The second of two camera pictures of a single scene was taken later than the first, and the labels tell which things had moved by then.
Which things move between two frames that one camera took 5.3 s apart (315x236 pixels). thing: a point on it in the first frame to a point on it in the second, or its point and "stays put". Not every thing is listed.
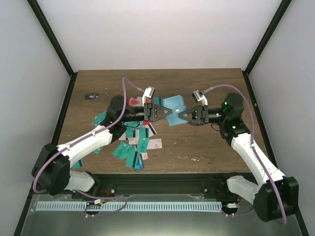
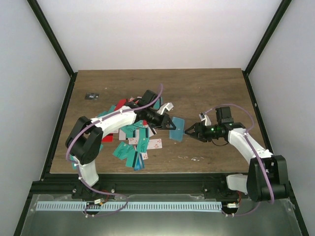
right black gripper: (201, 114) to (202, 137)
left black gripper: (150, 112) to (163, 122)
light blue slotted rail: (128, 206) stays put
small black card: (91, 96) stays put
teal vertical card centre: (143, 139) stays put
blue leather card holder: (176, 103) to (178, 133)
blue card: (139, 164) stays put
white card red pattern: (154, 144) stays put
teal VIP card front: (121, 152) stays put
